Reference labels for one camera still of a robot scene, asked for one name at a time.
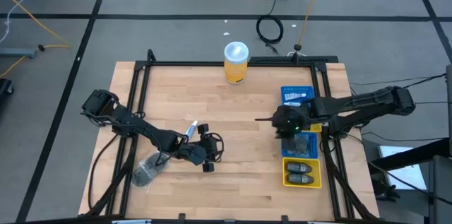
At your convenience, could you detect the clear bag grey cloth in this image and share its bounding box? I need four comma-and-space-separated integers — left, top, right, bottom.
131, 149, 171, 194

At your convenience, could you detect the grey floor base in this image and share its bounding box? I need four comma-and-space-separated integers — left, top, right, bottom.
0, 47, 37, 59

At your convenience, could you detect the white tube blue cap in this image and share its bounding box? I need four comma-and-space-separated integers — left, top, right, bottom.
184, 119, 199, 141

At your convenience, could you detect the yellow label wipes canister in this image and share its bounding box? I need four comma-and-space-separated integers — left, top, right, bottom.
222, 40, 250, 86

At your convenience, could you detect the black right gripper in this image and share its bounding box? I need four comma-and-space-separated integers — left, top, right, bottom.
254, 104, 314, 140

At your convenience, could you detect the black metal table frame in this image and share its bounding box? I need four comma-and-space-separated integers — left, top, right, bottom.
83, 48, 381, 223

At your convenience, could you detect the grey cloth pouch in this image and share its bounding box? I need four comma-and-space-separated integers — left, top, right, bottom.
285, 135, 310, 156

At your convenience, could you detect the coiled black floor cable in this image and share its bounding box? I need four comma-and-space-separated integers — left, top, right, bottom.
255, 14, 285, 46

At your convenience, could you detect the black stand beam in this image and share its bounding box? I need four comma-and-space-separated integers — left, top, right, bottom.
367, 138, 443, 174

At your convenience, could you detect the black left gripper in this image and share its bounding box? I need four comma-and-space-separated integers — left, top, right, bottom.
177, 123, 220, 174

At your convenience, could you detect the yellow floor cable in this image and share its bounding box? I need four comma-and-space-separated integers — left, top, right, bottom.
0, 0, 71, 78

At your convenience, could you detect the black caster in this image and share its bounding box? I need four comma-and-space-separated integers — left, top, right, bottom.
0, 78, 16, 98

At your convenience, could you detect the white box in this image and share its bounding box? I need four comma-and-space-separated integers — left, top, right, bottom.
377, 144, 429, 191

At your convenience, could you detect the yellow hanging cable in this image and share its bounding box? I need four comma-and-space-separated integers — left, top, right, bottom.
294, 0, 328, 52

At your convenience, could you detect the small blue plastic basket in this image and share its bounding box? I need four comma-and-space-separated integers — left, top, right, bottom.
280, 131, 319, 160
280, 86, 316, 108

